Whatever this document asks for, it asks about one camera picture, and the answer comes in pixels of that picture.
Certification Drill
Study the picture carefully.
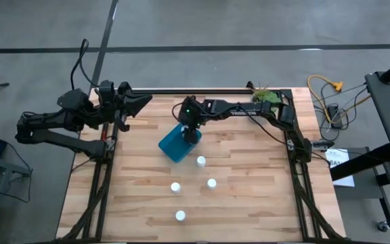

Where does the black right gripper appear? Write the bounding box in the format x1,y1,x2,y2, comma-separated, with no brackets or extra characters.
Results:
177,96,205,145

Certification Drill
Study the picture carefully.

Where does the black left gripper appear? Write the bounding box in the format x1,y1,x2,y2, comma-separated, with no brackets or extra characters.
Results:
96,80,154,123

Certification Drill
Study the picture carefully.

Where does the blue plastic basket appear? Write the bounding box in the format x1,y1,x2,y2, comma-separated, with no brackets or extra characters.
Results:
158,121,202,163

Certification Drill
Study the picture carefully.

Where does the black power strip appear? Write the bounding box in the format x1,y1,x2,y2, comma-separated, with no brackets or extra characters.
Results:
328,104,343,129

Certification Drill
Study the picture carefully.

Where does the white printed paper sheet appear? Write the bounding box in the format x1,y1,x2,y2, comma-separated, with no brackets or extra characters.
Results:
324,148,355,188

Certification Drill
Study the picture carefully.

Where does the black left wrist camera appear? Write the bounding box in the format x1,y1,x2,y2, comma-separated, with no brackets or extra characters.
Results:
114,110,131,132

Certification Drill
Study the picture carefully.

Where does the black aluminium table frame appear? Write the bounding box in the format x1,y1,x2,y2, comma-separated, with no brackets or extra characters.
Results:
58,81,343,243

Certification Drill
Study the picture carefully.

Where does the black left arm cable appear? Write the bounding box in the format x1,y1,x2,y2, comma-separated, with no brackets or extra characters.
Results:
70,38,101,91

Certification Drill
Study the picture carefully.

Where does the yellow extension cable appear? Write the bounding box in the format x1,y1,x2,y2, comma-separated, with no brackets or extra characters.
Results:
307,74,372,125

